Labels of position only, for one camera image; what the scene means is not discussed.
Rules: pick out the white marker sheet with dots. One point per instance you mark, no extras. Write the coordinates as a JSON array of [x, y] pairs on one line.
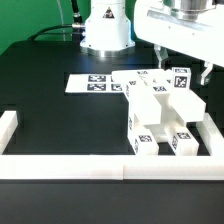
[[92, 83]]

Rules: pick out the white wall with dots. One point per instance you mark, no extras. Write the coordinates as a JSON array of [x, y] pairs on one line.
[[211, 136], [8, 124]]

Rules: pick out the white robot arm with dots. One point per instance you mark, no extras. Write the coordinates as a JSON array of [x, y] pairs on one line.
[[191, 27]]

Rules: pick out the white obstacle wall bar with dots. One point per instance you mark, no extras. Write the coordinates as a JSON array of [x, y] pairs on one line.
[[115, 167]]

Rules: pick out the white chair seat piece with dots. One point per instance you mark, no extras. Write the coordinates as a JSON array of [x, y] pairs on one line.
[[158, 130]]

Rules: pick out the robot base column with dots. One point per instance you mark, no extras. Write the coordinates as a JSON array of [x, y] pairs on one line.
[[107, 30]]

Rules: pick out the white left side wall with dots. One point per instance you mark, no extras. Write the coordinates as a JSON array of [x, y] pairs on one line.
[[8, 124]]

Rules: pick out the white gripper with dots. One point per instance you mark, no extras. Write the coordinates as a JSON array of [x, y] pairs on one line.
[[191, 27]]

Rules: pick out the white right side wall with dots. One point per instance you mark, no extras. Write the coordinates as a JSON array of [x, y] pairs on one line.
[[211, 136]]

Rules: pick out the white marker cube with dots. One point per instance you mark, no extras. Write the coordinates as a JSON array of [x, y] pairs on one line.
[[181, 78]]

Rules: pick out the white chair back frame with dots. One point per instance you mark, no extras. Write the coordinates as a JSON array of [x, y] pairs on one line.
[[150, 95]]

